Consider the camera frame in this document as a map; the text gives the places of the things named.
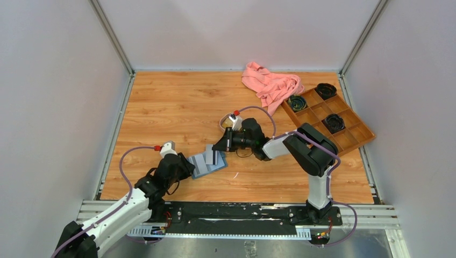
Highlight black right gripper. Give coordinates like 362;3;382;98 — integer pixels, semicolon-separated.
212;127;255;152

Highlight beige oval tray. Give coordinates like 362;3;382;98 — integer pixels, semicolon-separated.
219;113;243;132

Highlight white striped card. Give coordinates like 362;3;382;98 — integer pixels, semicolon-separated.
204;144;219;166

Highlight teal leather card holder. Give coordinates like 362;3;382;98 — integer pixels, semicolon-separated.
188;151;228;180

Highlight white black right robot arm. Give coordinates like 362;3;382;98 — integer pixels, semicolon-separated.
212;118;340;225

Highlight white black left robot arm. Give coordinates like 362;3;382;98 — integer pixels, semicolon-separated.
51;153;195;257

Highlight gold credit card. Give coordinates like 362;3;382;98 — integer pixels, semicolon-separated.
222;119;233;128

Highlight pink cloth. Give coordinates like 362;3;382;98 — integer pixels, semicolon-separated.
241;62;304;116

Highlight wooden compartment organizer tray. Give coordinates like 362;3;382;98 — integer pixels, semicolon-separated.
281;83;375;156

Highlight rolled tie orange pattern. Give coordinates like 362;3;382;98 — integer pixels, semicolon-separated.
315;83;337;101

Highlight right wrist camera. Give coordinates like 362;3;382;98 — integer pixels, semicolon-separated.
227;113;243;131

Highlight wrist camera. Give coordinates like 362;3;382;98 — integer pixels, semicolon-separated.
160;141;177;158
227;113;243;131

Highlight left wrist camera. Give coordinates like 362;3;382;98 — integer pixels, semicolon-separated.
160;141;177;158

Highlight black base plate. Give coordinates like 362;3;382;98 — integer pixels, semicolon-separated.
145;202;343;236

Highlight aluminium frame rail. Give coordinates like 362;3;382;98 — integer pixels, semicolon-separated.
70;200;410;257

